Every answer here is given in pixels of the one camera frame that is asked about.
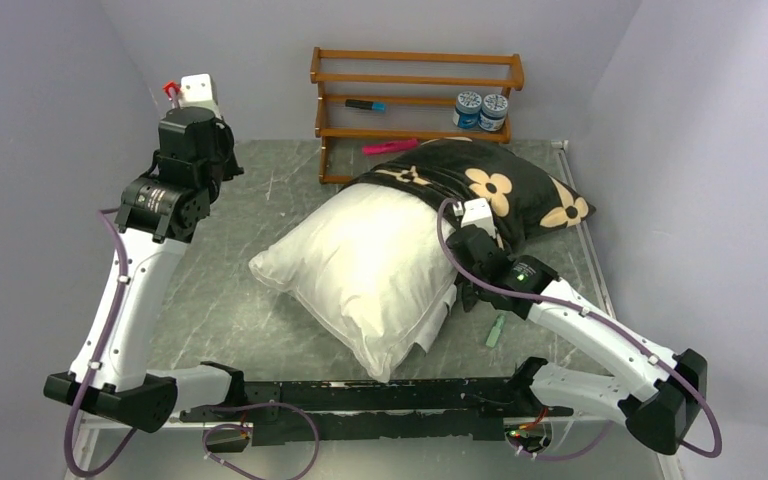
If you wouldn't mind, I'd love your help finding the black pillowcase with beige flowers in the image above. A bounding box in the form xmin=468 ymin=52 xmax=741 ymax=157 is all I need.
xmin=349 ymin=137 xmax=596 ymax=318

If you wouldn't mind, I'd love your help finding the white pillow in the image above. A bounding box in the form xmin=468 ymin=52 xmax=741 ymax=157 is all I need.
xmin=249 ymin=184 xmax=457 ymax=382

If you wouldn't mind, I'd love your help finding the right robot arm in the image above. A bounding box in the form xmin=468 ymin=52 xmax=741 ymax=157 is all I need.
xmin=438 ymin=226 xmax=723 ymax=458

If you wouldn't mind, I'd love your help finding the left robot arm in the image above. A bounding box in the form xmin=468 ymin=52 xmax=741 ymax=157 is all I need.
xmin=43 ymin=106 xmax=246 ymax=433

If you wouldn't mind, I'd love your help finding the green translucent marker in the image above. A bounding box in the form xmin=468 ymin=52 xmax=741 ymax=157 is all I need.
xmin=485 ymin=312 xmax=506 ymax=349

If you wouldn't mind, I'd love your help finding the right blue lidded jar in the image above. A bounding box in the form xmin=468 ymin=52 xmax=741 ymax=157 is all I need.
xmin=478 ymin=94 xmax=509 ymax=132

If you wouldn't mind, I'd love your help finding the blue lidded jar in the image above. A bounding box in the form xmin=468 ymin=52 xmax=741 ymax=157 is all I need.
xmin=453 ymin=91 xmax=483 ymax=130
xmin=478 ymin=94 xmax=509 ymax=132

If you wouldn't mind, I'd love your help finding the pink highlighter marker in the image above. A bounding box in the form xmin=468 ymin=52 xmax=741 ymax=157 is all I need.
xmin=361 ymin=138 xmax=420 ymax=156

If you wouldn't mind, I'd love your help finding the left blue lidded jar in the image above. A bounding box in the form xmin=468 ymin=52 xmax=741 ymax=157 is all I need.
xmin=453 ymin=91 xmax=483 ymax=130

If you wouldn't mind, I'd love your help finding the blue and black marker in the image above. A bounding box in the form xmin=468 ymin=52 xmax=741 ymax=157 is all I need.
xmin=344 ymin=99 xmax=387 ymax=113

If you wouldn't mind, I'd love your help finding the wooden three-tier shelf rack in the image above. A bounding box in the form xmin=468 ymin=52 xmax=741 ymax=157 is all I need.
xmin=309 ymin=47 xmax=526 ymax=185

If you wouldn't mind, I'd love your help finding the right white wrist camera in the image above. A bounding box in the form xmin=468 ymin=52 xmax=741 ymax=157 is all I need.
xmin=453 ymin=198 xmax=497 ymax=240

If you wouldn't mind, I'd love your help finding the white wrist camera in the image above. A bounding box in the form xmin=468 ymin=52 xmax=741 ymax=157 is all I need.
xmin=453 ymin=198 xmax=497 ymax=240
xmin=162 ymin=73 xmax=224 ymax=120

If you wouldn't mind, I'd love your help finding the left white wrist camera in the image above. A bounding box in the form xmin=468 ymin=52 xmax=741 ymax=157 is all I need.
xmin=162 ymin=73 xmax=224 ymax=120

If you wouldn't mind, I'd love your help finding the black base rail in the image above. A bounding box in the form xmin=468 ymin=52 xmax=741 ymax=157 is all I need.
xmin=179 ymin=377 xmax=572 ymax=446

